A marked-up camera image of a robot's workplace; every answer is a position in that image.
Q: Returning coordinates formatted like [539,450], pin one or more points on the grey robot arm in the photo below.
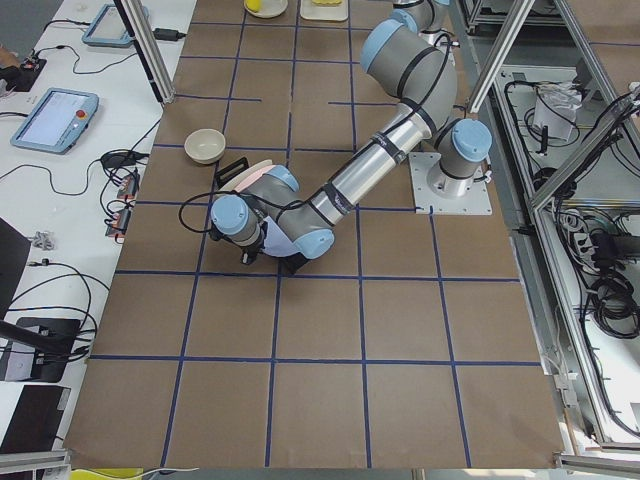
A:
[421,16]
[424,81]

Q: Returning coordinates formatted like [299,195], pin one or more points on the black dish rack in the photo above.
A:
[235,167]

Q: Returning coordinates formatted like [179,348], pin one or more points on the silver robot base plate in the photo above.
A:
[436,193]

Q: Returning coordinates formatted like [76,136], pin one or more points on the near blue teach pendant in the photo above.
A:
[57,121]

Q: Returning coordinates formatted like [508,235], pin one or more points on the aluminium frame post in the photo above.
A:
[139,29]

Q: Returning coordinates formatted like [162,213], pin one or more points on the pink plate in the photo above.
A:
[248,176]

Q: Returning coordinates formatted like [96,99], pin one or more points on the far blue teach pendant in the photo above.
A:
[107,29]

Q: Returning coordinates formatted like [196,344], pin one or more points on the beige bowl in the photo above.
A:
[205,146]

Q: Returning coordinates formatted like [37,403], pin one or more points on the black power adapter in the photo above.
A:
[164,34]

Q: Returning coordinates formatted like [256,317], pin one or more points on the yellow lemon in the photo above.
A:
[253,6]

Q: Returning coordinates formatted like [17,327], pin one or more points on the blue teach pendant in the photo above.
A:
[57,121]
[107,29]

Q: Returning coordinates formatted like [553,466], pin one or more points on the cream plate with lemon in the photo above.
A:
[270,9]

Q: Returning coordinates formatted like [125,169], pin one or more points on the light blue plate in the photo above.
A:
[276,243]

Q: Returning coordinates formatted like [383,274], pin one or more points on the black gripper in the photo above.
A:
[253,250]

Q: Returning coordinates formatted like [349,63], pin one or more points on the cream rectangular tray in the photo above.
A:
[311,13]

